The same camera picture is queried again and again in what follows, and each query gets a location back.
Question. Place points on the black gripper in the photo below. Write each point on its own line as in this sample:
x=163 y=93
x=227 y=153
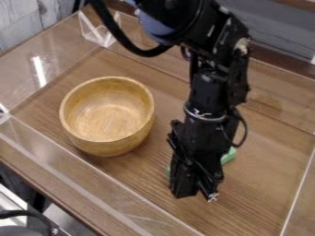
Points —
x=201 y=143

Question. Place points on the green rectangular block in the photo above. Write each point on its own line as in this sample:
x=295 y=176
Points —
x=230 y=156

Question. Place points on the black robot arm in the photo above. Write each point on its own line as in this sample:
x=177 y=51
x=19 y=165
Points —
x=215 y=45

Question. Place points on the brown wooden bowl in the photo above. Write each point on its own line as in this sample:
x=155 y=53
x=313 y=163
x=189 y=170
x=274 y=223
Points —
x=107 y=115

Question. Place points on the clear acrylic tray wall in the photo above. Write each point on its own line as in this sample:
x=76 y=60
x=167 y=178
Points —
x=107 y=206

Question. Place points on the black metal frame with bolt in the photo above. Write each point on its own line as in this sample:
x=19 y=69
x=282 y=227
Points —
x=58 y=220

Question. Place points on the clear acrylic corner bracket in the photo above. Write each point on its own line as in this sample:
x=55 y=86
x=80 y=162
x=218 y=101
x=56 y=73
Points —
x=96 y=34

